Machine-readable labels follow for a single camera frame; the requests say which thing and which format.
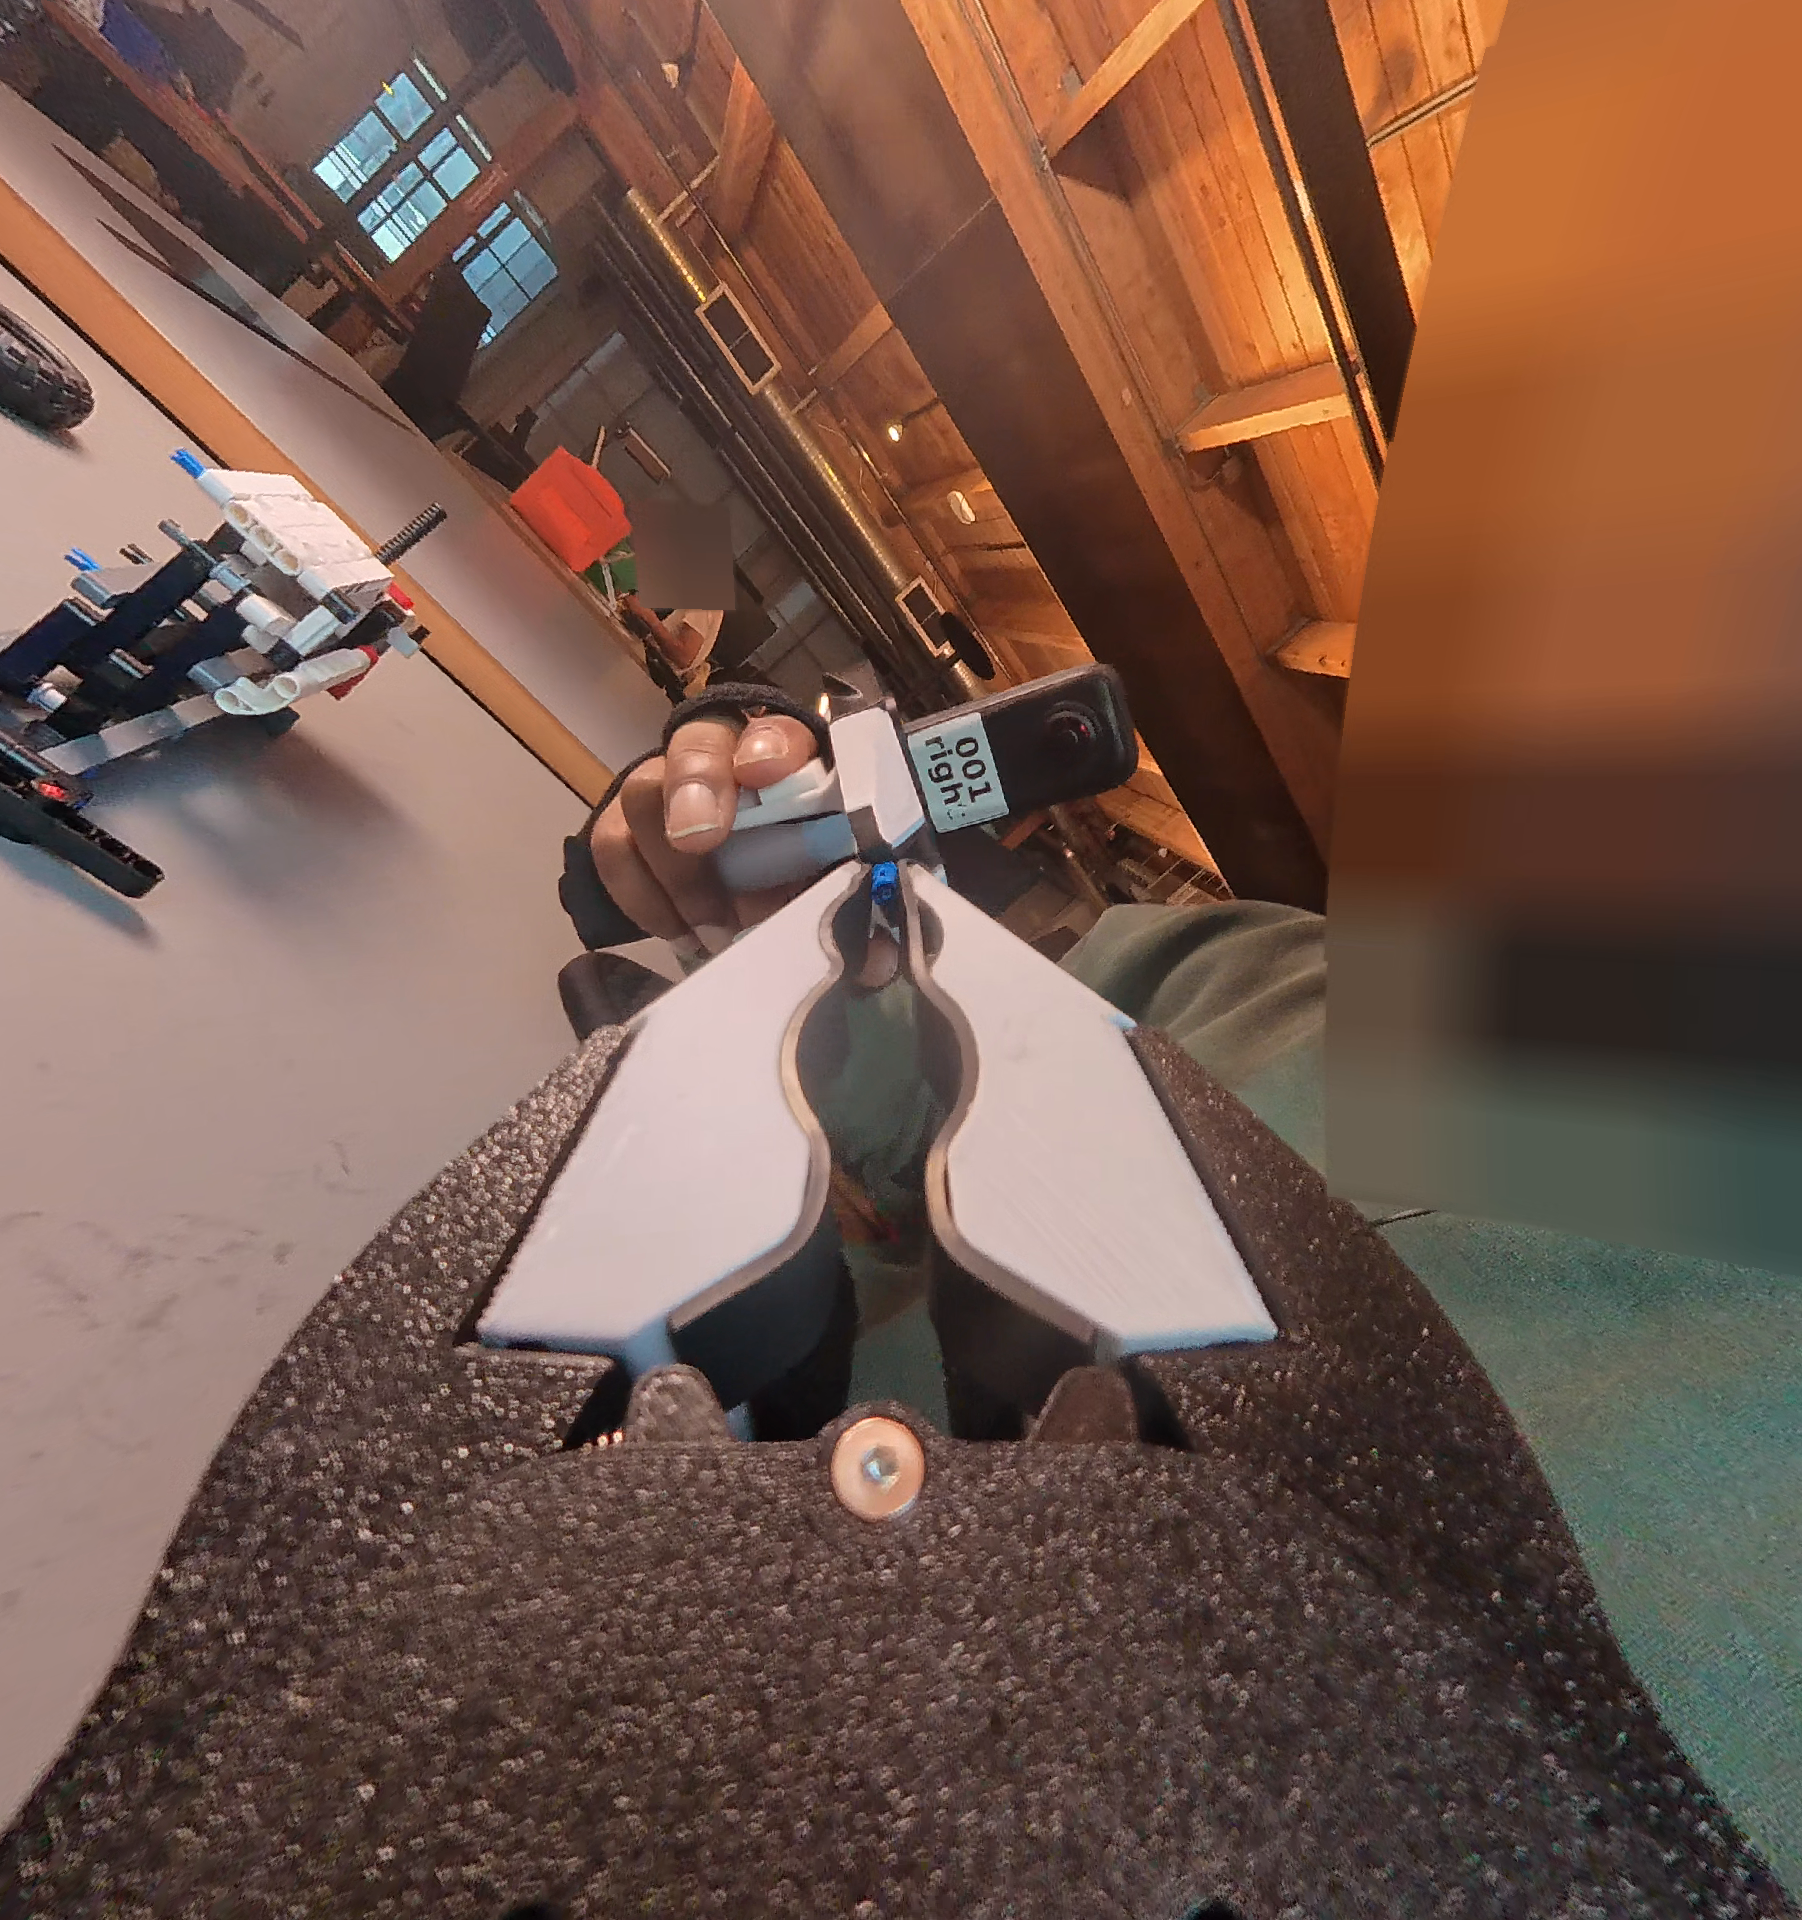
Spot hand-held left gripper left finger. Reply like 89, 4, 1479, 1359
476, 872, 860, 1376

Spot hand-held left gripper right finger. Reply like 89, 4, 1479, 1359
907, 878, 1277, 1353

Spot black toy vehicle chassis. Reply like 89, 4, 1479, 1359
0, 450, 443, 899

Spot grey desk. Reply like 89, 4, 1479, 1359
0, 122, 844, 1920

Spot person's right hand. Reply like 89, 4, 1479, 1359
564, 686, 844, 949

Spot orange container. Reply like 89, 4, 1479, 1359
512, 450, 635, 575

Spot person's green sweater torso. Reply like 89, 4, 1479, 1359
1068, 900, 1802, 1920

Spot window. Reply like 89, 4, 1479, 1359
316, 69, 495, 259
453, 207, 564, 335

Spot black toy tyre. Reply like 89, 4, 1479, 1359
0, 277, 96, 431

